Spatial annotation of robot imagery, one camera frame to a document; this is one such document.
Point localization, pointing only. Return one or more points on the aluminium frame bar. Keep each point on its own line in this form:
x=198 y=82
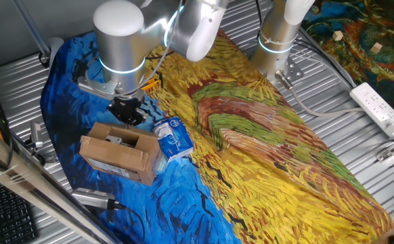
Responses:
x=31 y=183

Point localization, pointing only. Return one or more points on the white curved plastic piece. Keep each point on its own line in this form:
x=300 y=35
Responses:
x=55 y=45

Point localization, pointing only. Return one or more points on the blue tissue pack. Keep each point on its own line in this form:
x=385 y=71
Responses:
x=175 y=140

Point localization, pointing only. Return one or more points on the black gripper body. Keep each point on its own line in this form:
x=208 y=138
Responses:
x=126 y=104

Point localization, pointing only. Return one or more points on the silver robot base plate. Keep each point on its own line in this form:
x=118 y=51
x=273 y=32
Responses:
x=293 y=71

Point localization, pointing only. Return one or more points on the small wooden cube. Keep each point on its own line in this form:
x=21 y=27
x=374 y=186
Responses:
x=376 y=48
x=338 y=35

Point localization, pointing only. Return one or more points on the brown cardboard box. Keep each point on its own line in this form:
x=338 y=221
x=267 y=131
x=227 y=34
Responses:
x=122 y=159

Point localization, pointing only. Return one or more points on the silver bracket with black ties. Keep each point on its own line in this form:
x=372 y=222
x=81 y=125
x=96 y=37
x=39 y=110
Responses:
x=36 y=133

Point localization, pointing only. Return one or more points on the wrist camera with silver bracket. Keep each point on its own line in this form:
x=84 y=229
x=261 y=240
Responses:
x=97 y=87

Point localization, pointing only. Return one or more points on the black keyboard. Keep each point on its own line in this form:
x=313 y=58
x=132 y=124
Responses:
x=12 y=213

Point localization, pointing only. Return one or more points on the white power strip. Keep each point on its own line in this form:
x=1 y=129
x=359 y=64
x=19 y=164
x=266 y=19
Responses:
x=379 y=110

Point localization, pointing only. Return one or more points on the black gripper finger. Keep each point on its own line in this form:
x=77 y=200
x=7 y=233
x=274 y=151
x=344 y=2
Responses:
x=137 y=119
x=120 y=119

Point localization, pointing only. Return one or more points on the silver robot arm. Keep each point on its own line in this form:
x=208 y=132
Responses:
x=122 y=51

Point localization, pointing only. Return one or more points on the dark green painted cloth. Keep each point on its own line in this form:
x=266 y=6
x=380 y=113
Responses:
x=363 y=67

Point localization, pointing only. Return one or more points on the yellow and blue painted cloth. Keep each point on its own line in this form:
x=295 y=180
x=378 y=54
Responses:
x=251 y=152

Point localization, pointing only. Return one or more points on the white box with green button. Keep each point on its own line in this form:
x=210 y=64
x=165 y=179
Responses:
x=119 y=140

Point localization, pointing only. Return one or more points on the grey diagonal pole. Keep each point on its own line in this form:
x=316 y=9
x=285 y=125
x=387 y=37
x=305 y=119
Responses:
x=31 y=28

